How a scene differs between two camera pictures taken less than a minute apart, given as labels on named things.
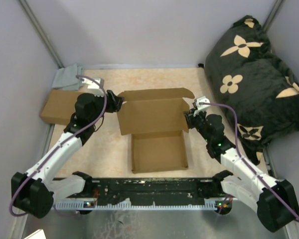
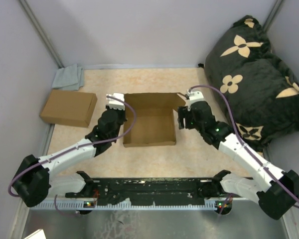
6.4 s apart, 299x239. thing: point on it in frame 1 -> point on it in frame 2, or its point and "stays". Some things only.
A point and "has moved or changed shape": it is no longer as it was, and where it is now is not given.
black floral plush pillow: (267, 103) stays
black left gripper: (113, 102) -> (122, 111)
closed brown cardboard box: (60, 106) stays
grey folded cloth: (65, 78) stays
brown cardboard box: (155, 119) has moved or changed shape
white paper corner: (39, 234) stays
